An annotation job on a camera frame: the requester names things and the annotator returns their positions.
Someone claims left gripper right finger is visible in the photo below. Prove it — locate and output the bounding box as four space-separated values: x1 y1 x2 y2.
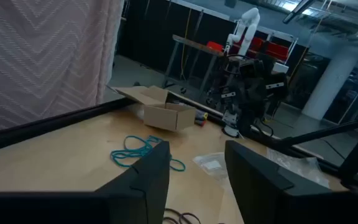
224 140 329 224

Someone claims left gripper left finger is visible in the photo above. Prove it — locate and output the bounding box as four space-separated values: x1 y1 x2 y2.
95 141 171 224

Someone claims teal rubber bands bunch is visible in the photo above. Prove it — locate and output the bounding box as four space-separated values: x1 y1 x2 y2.
110 134 186 172

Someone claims brown cardboard box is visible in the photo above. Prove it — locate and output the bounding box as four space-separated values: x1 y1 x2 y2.
114 85 198 133

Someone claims wide black rubber bands bunch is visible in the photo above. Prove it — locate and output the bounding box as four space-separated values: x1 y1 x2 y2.
162 207 202 224

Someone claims white round pillar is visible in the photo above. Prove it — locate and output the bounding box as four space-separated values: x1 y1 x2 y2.
301 46 358 121

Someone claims dark glass cabinet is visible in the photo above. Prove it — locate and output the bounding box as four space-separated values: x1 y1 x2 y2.
323 67 358 124

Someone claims red storage bin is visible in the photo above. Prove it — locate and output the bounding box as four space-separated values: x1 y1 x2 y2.
249 36 265 51
206 40 224 52
265 42 290 62

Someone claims pink chevron curtain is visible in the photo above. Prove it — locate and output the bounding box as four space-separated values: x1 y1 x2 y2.
0 0 126 135

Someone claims yellow hanging cable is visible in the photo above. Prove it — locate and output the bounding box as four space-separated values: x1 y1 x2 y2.
180 8 193 80

